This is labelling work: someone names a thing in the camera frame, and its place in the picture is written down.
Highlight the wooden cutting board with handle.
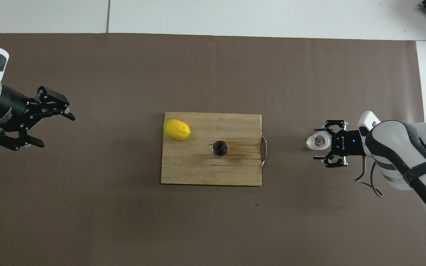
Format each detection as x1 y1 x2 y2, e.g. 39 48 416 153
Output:
161 112 268 186

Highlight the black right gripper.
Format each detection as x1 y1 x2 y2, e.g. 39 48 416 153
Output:
313 120 364 168

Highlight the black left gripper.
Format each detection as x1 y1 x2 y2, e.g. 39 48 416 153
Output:
0 86 76 151

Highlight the yellow lemon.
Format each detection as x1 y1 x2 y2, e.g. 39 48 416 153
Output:
163 119 192 141

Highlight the steel double jigger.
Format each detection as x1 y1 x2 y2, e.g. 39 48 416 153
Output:
212 140 229 158

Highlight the clear textured glass cup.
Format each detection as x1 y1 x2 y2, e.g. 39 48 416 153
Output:
307 132 332 151

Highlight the brown paper table mat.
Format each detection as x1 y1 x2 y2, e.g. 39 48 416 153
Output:
0 33 426 266

